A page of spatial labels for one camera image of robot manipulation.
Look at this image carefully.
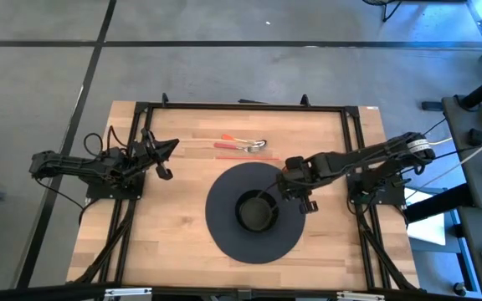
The black aluminium table frame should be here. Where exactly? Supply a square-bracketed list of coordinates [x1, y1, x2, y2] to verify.
[65, 92, 427, 294]

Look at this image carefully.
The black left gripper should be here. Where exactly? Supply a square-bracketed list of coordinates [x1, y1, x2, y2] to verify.
[130, 128, 181, 169]

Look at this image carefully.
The black bowl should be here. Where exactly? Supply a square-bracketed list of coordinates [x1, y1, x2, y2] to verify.
[234, 189, 280, 233]

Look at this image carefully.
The white cable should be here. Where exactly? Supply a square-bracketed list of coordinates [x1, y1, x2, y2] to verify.
[405, 128, 482, 198]

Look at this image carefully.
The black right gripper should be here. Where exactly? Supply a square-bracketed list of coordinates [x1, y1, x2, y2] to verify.
[258, 166, 316, 211]

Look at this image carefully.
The grey office desk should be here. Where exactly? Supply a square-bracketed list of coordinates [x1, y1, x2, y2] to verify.
[440, 94, 482, 211]

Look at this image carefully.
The red-handled metal utensil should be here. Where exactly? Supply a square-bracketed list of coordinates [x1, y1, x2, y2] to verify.
[213, 141, 263, 154]

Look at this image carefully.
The round dark woven placemat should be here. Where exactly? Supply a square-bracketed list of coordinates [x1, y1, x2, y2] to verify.
[204, 161, 307, 265]

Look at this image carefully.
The orange-handled metal utensil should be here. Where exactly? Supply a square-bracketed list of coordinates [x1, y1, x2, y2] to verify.
[220, 133, 268, 148]

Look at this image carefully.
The black overhead frame beam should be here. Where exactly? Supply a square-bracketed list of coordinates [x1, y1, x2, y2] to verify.
[0, 282, 482, 301]

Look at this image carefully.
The red straw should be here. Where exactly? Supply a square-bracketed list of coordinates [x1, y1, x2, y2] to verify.
[214, 156, 281, 161]

